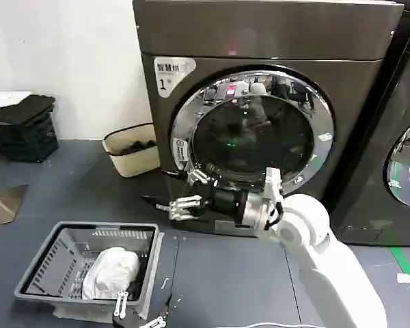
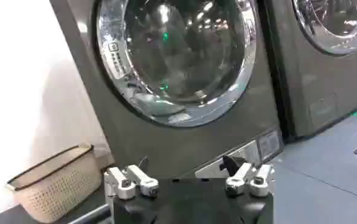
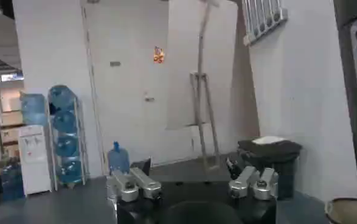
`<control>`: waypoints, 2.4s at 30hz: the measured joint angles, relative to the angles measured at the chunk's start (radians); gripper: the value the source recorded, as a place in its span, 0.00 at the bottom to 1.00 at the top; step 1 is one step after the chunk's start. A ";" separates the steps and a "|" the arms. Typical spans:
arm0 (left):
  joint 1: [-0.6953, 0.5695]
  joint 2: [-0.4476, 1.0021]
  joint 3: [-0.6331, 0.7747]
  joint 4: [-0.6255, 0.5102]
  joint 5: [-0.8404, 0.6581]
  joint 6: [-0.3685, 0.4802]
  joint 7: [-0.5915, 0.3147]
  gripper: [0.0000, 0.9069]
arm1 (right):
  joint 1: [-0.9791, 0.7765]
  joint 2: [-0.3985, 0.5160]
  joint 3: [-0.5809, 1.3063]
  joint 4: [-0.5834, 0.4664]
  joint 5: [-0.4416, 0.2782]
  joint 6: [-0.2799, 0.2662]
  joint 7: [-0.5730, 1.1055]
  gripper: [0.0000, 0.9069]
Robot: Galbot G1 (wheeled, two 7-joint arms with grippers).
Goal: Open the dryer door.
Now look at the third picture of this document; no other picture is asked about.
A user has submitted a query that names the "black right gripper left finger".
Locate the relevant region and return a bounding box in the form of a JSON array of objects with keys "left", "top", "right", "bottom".
[{"left": 106, "top": 157, "right": 163, "bottom": 202}]

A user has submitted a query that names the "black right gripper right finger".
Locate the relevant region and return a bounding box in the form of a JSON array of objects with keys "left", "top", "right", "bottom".
[{"left": 226, "top": 157, "right": 279, "bottom": 201}]

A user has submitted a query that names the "black trash bin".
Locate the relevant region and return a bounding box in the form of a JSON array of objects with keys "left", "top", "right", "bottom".
[{"left": 237, "top": 135, "right": 303, "bottom": 201}]

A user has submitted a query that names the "blue water bottle with cap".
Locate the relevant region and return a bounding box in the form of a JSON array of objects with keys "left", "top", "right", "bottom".
[{"left": 107, "top": 141, "right": 131, "bottom": 177}]

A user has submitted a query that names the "white door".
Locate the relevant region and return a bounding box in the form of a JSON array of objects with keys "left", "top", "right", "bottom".
[{"left": 81, "top": 0, "right": 194, "bottom": 176}]

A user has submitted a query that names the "round laundry basket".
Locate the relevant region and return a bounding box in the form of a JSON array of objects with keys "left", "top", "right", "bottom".
[{"left": 324, "top": 197, "right": 357, "bottom": 224}]

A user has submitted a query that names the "metal rack with water bottles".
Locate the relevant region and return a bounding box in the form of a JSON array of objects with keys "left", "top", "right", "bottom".
[{"left": 45, "top": 85, "right": 89, "bottom": 192}]

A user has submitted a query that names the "grey easel stand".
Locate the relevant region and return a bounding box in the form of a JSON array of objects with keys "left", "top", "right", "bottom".
[{"left": 189, "top": 0, "right": 222, "bottom": 172}]

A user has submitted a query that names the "white water dispenser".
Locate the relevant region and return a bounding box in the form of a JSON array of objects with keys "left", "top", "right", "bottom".
[{"left": 18, "top": 124, "right": 53, "bottom": 196}]

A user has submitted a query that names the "white board panel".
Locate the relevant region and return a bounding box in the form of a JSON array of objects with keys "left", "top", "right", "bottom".
[{"left": 165, "top": 0, "right": 239, "bottom": 131}]

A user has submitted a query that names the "red door sticker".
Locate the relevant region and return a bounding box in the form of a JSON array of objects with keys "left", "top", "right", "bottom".
[{"left": 153, "top": 46, "right": 165, "bottom": 65}]

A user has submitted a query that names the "blue water bottle on dispenser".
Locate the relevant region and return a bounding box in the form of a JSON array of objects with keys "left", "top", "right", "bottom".
[{"left": 20, "top": 93, "right": 49, "bottom": 127}]

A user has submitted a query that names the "wooden shelf with boxes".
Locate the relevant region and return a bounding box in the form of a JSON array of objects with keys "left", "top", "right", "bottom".
[{"left": 0, "top": 88, "right": 24, "bottom": 159}]

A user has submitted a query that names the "white window grille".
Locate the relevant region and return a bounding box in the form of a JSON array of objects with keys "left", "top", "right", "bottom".
[{"left": 241, "top": 0, "right": 289, "bottom": 47}]

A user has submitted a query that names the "white wall conduit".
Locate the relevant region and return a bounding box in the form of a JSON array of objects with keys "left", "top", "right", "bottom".
[{"left": 80, "top": 5, "right": 108, "bottom": 177}]

